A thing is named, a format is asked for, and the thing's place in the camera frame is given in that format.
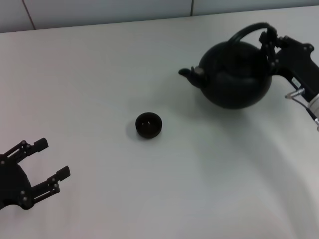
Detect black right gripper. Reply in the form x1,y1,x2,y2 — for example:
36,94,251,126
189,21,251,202
258,26,319,103

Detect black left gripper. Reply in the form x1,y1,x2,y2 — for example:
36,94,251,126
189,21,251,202
0,137,71,210

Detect black round teapot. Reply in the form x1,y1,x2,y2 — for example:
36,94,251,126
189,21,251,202
178,22,274,110

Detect dark brown teacup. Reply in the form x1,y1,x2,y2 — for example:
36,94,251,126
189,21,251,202
135,112,163,139

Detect right gripper cable with plug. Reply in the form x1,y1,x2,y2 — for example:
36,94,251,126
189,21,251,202
285,88,319,125

